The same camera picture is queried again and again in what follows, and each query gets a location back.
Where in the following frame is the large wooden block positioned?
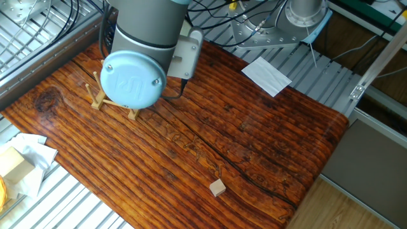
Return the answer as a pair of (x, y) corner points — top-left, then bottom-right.
(0, 146), (36, 184)

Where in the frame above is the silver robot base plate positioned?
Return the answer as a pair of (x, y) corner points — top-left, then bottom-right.
(230, 15), (301, 50)

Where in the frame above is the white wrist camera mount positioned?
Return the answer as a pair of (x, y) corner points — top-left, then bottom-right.
(167, 27), (204, 80)

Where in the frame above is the black usb cable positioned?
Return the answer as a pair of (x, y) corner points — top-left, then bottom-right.
(160, 78), (188, 100)

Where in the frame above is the aluminium frame post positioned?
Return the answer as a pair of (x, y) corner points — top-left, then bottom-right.
(348, 22), (407, 101)

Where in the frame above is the wood grain table mat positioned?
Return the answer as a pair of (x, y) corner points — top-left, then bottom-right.
(1, 39), (350, 229)

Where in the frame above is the crumpled white cloth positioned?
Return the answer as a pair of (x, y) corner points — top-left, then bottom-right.
(0, 132), (59, 200)

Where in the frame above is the small wooden cube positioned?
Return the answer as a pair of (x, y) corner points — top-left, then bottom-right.
(209, 178), (227, 198)

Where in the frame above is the silver screwed metal plate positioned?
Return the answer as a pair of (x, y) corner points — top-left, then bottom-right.
(0, 0), (52, 25)

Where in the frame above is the wooden peg dish rack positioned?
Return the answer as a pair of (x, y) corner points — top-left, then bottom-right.
(85, 71), (141, 121)

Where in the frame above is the grey board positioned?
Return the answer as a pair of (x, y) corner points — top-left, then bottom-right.
(320, 119), (407, 229)

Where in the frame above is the white paper sheet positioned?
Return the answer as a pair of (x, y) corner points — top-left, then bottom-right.
(241, 56), (293, 98)

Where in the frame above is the yellow object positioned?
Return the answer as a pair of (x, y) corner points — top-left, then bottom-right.
(0, 176), (8, 212)

